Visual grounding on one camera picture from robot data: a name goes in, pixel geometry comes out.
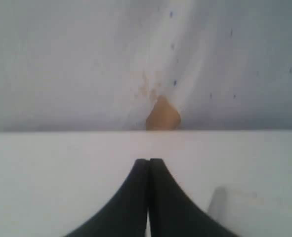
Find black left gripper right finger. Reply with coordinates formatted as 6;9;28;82
149;158;232;237

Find white rectangular tray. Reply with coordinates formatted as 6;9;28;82
207;186;292;237

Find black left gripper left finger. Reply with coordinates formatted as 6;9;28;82
66;159;150;237

